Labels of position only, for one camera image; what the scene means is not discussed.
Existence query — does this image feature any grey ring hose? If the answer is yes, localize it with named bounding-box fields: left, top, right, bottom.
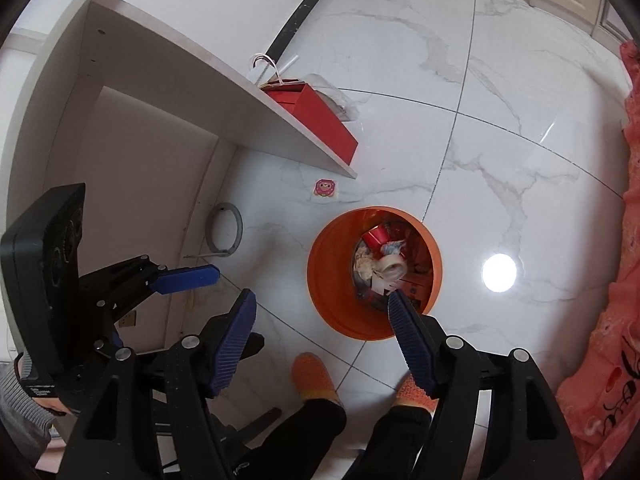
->
left=206, top=202, right=244, bottom=256

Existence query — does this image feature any orange trash bin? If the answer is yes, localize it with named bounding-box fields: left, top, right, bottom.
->
left=306, top=205, right=443, bottom=342

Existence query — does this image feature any pink printed cloth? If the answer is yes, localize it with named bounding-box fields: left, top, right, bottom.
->
left=555, top=40, right=640, bottom=480

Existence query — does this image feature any red paper gift bag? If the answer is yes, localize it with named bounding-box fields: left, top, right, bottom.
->
left=265, top=84, right=359, bottom=166

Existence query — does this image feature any pink cartoon sticker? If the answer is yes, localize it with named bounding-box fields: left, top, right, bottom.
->
left=311, top=178, right=341, bottom=203

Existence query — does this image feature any white desk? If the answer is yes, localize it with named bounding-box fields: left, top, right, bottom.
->
left=0, top=0, right=359, bottom=356

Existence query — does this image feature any person's left leg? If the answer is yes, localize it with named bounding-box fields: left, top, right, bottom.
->
left=235, top=397, right=347, bottom=480

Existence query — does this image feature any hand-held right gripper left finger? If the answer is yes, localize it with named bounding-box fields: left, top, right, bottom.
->
left=62, top=287, right=266, bottom=480

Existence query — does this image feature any black threshold strip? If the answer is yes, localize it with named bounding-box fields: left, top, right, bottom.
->
left=264, top=0, right=362, bottom=68

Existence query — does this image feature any clear plastic bag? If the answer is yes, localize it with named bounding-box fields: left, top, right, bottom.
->
left=307, top=72, right=362, bottom=122

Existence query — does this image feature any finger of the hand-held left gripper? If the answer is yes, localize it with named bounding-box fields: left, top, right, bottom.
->
left=77, top=255, right=221, bottom=327
left=93, top=327, right=126, bottom=361

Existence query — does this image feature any orange slipper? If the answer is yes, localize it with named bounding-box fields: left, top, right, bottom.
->
left=291, top=352, right=343, bottom=406
left=395, top=372, right=436, bottom=413

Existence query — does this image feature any person's right leg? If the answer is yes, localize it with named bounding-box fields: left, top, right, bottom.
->
left=345, top=405, right=433, bottom=480

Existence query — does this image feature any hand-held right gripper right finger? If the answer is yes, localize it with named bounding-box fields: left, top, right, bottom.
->
left=387, top=290, right=585, bottom=480

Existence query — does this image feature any white plastic bag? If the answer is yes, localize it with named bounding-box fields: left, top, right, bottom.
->
left=354, top=240, right=408, bottom=292

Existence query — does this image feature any red paper carton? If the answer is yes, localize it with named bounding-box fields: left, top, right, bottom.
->
left=362, top=227, right=394, bottom=252

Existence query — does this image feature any person's left forearm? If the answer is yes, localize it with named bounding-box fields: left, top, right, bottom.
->
left=0, top=355, right=62, bottom=467

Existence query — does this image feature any person's leg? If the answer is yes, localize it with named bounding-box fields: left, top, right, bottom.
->
left=235, top=397, right=347, bottom=480
left=345, top=405, right=433, bottom=480

